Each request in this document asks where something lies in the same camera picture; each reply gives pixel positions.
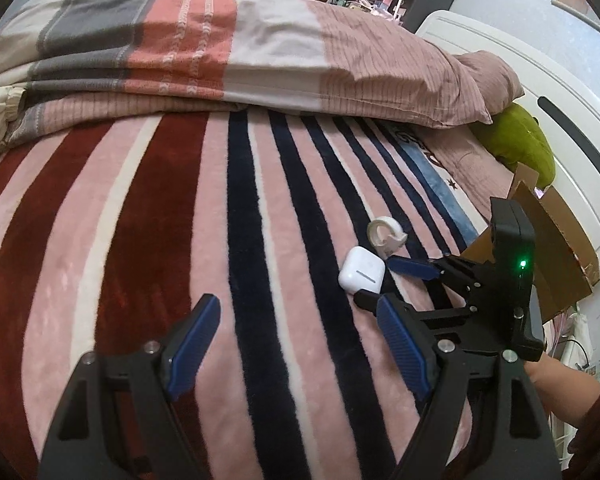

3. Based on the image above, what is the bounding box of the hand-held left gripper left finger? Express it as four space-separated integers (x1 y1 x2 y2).
37 294 222 480

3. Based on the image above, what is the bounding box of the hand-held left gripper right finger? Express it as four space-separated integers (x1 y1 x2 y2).
375 294 563 480

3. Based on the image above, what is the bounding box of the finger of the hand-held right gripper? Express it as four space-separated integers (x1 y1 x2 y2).
386 255 490 292
352 287 482 333

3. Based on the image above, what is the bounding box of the white earbuds case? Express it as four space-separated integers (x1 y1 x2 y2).
338 246 386 293

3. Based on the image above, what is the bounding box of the brown cardboard box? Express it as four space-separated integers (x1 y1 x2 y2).
466 162 600 323

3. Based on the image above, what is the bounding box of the person's right forearm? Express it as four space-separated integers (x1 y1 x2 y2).
524 352 600 480

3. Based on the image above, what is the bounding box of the small white tape dispenser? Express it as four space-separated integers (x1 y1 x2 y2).
366 216 407 261

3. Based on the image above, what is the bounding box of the striped fleece blanket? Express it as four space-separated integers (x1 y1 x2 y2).
0 107 481 480

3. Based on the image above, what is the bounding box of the pink bed sheet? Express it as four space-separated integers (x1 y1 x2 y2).
420 124 522 211

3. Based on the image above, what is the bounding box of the green plush pillow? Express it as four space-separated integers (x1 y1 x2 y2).
469 102 557 190

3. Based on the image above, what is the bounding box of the white bed headboard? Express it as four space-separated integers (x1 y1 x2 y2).
414 10 600 263

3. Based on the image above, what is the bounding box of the pink striped pillow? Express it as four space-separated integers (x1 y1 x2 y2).
455 50 526 126

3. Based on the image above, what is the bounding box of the pink grey patchwork quilt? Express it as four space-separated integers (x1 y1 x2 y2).
0 0 493 161

